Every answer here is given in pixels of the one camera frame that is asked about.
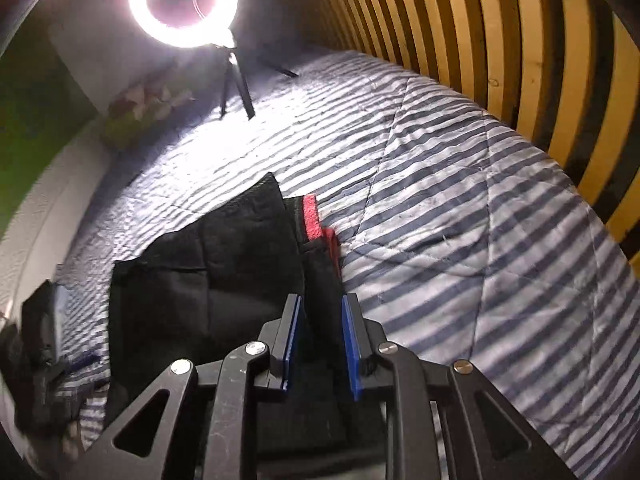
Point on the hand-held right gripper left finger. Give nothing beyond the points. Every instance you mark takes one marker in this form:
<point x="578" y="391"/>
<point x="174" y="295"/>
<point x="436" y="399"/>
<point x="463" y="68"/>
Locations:
<point x="292" y="340"/>

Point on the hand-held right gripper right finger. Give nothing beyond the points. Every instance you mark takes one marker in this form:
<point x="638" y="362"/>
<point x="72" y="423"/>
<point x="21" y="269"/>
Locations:
<point x="351" y="355"/>

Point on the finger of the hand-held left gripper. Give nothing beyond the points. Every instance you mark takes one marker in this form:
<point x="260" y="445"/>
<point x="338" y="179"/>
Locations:
<point x="82" y="361"/>
<point x="92" y="390"/>

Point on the black pants with red waistband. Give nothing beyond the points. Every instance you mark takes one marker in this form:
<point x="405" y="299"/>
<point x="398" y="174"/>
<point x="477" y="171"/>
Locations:
<point x="225" y="285"/>

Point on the blue striped quilted blanket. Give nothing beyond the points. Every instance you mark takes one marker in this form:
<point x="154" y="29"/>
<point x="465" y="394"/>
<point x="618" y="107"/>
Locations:
<point x="475" y="235"/>

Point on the black tripod stand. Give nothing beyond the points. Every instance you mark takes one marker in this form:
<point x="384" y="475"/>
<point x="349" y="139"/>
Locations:
<point x="235" y="80"/>

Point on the wooden slatted headboard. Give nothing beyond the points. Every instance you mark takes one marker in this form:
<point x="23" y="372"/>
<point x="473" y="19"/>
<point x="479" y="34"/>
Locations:
<point x="530" y="60"/>

